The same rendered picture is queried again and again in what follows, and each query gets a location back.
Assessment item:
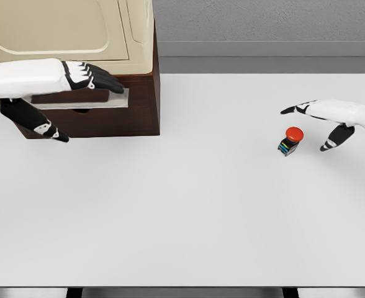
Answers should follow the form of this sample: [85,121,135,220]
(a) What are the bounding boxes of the cream and brown cabinet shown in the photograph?
[0,0,161,140]

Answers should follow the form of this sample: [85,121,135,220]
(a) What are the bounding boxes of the brown drawer with grey handle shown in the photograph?
[27,87,130,111]

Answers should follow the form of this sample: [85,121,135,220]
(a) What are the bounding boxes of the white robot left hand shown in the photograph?
[0,58,125,143]

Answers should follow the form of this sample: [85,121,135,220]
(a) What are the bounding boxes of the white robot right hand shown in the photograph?
[280,99,365,153]

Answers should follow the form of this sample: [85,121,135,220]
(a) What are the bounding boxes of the red button switch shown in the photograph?
[276,126,305,157]

